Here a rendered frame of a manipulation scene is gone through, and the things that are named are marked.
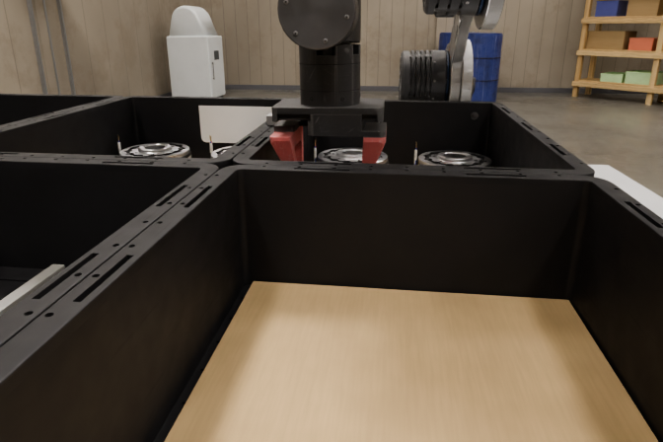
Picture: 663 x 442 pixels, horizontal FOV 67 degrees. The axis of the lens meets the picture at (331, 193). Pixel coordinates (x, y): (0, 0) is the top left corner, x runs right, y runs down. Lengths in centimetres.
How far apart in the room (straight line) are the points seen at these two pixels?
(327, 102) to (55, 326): 31
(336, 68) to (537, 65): 864
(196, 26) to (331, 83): 705
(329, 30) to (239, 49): 862
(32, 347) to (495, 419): 23
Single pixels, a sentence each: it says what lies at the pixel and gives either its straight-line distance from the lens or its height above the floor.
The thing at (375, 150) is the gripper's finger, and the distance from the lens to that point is 46.
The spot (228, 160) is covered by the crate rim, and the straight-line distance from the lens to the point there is 44.
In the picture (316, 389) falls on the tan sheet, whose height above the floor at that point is 83.
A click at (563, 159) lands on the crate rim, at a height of 93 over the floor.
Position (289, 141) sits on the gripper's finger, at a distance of 46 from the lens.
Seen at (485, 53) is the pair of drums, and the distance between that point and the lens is 737.
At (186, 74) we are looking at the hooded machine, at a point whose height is 39.
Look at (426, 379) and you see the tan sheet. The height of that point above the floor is 83.
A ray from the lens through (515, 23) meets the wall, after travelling 893.
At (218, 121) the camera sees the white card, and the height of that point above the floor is 89.
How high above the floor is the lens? 104
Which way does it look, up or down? 18 degrees down
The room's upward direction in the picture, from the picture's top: straight up
